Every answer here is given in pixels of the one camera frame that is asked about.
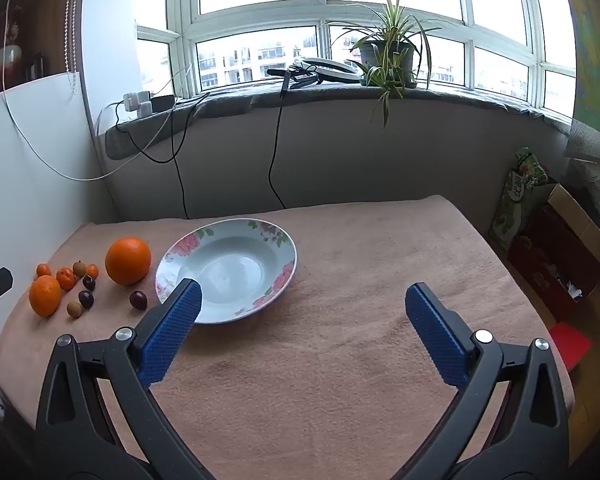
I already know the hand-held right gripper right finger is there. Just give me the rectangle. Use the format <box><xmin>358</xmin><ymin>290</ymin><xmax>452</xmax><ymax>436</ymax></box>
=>
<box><xmin>390</xmin><ymin>282</ymin><xmax>572</xmax><ymax>480</ymax></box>

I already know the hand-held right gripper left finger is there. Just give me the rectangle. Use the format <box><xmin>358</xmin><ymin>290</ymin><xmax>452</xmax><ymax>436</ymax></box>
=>
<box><xmin>35</xmin><ymin>277</ymin><xmax>216</xmax><ymax>480</ymax></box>

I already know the large orange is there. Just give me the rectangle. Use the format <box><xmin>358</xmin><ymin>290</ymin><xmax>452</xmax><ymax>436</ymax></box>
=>
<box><xmin>105</xmin><ymin>237</ymin><xmax>152</xmax><ymax>286</ymax></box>

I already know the floral white plate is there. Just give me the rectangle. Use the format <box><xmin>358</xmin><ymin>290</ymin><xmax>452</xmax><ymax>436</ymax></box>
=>
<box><xmin>155</xmin><ymin>218</ymin><xmax>298</xmax><ymax>325</ymax></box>

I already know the medium tangerine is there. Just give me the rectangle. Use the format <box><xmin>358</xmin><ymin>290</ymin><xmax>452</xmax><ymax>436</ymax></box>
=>
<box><xmin>28</xmin><ymin>275</ymin><xmax>62</xmax><ymax>318</ymax></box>

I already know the white board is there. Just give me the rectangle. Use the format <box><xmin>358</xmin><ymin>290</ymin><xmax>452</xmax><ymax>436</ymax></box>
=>
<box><xmin>0</xmin><ymin>72</ymin><xmax>118</xmax><ymax>356</ymax></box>

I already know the peach blanket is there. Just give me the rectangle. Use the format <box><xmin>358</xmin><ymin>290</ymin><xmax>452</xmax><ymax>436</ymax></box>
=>
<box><xmin>0</xmin><ymin>195</ymin><xmax>576</xmax><ymax>480</ymax></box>

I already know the red box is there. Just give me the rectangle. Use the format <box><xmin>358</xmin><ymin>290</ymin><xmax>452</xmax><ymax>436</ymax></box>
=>
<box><xmin>549</xmin><ymin>322</ymin><xmax>593</xmax><ymax>373</ymax></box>

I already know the cardboard box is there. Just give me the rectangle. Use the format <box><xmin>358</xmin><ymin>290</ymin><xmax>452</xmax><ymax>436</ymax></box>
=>
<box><xmin>507</xmin><ymin>183</ymin><xmax>600</xmax><ymax>323</ymax></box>

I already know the green printed bag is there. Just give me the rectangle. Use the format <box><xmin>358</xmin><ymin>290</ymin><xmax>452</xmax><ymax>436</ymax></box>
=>
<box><xmin>490</xmin><ymin>147</ymin><xmax>551</xmax><ymax>253</ymax></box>

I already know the white power strip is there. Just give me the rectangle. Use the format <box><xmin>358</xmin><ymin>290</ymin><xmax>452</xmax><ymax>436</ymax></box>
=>
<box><xmin>122</xmin><ymin>91</ymin><xmax>153</xmax><ymax>117</ymax></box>

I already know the grey sill mat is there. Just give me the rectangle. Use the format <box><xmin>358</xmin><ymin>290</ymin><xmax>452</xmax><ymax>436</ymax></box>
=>
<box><xmin>104</xmin><ymin>82</ymin><xmax>573</xmax><ymax>161</ymax></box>

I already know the potted spider plant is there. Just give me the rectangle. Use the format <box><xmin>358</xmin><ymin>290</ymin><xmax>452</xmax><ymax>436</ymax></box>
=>
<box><xmin>320</xmin><ymin>0</ymin><xmax>443</xmax><ymax>128</ymax></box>

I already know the white cable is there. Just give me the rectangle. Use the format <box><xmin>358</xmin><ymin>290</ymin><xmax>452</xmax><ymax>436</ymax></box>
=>
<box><xmin>2</xmin><ymin>0</ymin><xmax>196</xmax><ymax>182</ymax></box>

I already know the black cable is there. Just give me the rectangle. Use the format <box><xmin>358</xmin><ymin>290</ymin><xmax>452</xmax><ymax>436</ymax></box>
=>
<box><xmin>115</xmin><ymin>91</ymin><xmax>212</xmax><ymax>220</ymax></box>
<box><xmin>268</xmin><ymin>77</ymin><xmax>293</xmax><ymax>209</ymax></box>

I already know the dark wall picture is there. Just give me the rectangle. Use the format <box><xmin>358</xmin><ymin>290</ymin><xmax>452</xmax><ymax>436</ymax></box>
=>
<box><xmin>0</xmin><ymin>0</ymin><xmax>78</xmax><ymax>98</ymax></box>

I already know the beaded blind cord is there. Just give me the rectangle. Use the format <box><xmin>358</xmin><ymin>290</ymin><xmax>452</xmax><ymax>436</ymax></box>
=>
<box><xmin>65</xmin><ymin>0</ymin><xmax>78</xmax><ymax>93</ymax></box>

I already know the ring light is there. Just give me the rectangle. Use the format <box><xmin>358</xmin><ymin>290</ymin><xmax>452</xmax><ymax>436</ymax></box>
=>
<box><xmin>267</xmin><ymin>57</ymin><xmax>363</xmax><ymax>92</ymax></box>

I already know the green yellow wall painting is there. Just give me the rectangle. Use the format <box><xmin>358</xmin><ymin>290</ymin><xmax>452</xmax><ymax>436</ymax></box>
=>
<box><xmin>555</xmin><ymin>0</ymin><xmax>600</xmax><ymax>161</ymax></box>

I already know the white window frame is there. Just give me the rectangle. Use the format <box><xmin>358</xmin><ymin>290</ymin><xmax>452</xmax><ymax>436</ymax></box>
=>
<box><xmin>135</xmin><ymin>0</ymin><xmax>578</xmax><ymax>126</ymax></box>

